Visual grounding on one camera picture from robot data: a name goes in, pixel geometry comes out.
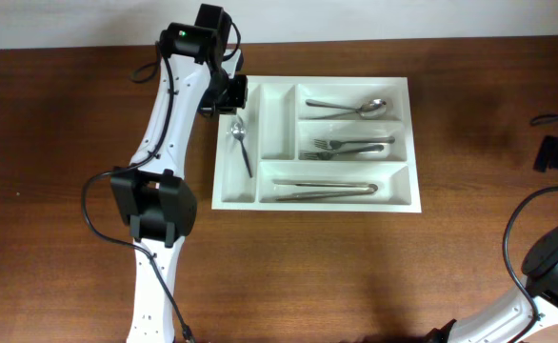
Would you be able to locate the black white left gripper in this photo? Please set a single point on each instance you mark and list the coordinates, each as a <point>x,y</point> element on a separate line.
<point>239,104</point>

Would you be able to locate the dark metal knife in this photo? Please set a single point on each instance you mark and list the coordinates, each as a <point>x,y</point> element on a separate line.
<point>239,123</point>
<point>238,132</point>

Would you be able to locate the metal fork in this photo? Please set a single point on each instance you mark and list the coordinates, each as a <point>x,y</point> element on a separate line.
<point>330,145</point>
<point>328,155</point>

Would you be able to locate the dark metal rod utensil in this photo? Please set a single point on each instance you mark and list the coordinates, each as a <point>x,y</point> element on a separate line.
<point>324,190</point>

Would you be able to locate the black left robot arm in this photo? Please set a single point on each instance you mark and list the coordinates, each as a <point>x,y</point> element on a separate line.
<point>199,74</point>

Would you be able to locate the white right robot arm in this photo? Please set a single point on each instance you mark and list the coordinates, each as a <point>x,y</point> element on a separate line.
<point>528,308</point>

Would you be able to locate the white plastic cutlery tray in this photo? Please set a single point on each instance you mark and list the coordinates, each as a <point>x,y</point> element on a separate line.
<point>279,127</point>

